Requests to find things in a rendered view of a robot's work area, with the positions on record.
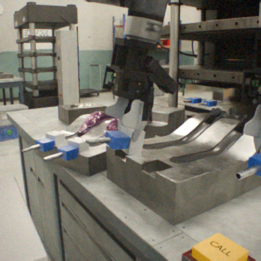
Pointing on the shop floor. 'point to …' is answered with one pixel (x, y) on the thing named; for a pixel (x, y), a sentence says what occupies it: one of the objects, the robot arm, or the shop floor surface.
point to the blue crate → (8, 133)
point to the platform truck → (89, 84)
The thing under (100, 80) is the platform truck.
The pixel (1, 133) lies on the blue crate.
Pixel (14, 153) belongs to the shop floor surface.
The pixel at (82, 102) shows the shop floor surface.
